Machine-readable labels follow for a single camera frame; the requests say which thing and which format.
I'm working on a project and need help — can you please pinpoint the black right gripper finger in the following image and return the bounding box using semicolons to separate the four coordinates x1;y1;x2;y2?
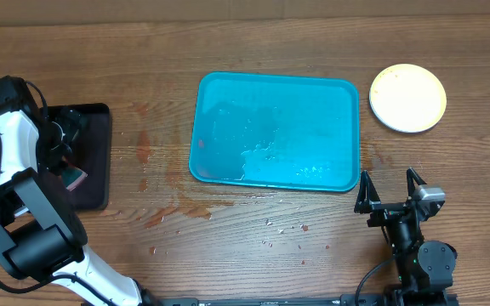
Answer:
406;167;425;198
354;170;381;214

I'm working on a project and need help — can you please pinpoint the yellow green plate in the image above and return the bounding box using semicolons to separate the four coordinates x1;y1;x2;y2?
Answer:
368;64;447;133

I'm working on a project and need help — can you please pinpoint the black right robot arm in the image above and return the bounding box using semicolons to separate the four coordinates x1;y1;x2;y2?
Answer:
352;168;459;305

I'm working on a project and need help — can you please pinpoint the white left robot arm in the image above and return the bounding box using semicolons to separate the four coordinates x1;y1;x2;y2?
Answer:
0;108;152;305

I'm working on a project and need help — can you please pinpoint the black rectangular tray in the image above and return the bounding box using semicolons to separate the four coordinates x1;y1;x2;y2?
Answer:
37;103;112;211

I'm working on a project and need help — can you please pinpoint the teal plastic tray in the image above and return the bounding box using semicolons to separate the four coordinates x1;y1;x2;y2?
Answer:
189;72;360;192

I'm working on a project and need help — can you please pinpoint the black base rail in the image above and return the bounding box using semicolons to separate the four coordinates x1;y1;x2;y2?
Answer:
142;292;459;306

